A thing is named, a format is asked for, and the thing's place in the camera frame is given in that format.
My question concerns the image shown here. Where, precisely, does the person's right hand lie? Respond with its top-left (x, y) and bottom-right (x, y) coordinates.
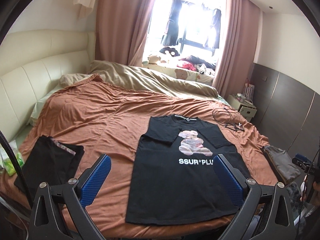
top-left (300, 176), bottom-right (319, 206)

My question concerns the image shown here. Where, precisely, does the hanging dark garment right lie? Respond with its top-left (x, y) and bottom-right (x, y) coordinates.
top-left (203, 9), bottom-right (222, 49)

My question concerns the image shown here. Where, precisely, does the hanging dark garment left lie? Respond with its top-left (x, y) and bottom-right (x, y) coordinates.
top-left (161, 0), bottom-right (182, 47)

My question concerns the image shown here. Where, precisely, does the pink left curtain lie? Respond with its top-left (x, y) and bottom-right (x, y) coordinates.
top-left (95, 0), bottom-right (155, 67)

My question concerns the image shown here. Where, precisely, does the pink curtain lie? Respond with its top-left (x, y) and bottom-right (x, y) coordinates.
top-left (213, 0), bottom-right (261, 98)
top-left (95, 0), bottom-right (155, 67)

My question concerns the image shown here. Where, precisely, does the clothes pile on windowsill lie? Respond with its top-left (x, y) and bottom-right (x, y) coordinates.
top-left (147, 47), bottom-right (216, 75)

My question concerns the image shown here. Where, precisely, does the pink right curtain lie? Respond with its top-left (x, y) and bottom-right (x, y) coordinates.
top-left (213, 0), bottom-right (261, 98)

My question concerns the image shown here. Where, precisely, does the folded black garment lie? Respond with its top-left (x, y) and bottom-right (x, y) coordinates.
top-left (22, 135), bottom-right (85, 198)

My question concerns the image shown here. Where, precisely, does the cream padded headboard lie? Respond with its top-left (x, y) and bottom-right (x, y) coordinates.
top-left (1, 29), bottom-right (96, 140)

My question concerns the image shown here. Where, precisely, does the black cable on bed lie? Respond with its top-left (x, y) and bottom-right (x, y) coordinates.
top-left (211, 107), bottom-right (245, 132)

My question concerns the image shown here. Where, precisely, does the black braided cable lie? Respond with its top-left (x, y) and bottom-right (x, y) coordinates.
top-left (0, 129), bottom-right (34, 209)

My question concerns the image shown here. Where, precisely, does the beige duvet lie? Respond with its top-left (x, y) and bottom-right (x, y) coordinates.
top-left (59, 60), bottom-right (223, 101)

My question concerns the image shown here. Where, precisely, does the black bear print t-shirt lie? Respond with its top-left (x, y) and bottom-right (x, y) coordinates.
top-left (125, 114), bottom-right (250, 225)

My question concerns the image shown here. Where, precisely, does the green tissue pack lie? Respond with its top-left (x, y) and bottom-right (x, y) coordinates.
top-left (1, 140), bottom-right (24, 176)

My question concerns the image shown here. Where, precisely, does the hanging dark garment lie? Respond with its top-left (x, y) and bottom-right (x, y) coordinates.
top-left (161, 0), bottom-right (182, 47)
top-left (203, 9), bottom-right (222, 49)

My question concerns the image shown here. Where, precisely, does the brown bed blanket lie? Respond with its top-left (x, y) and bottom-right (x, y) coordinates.
top-left (0, 73), bottom-right (283, 239)

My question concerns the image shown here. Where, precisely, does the white bedside table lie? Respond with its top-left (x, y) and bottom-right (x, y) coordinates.
top-left (227, 95), bottom-right (257, 122)

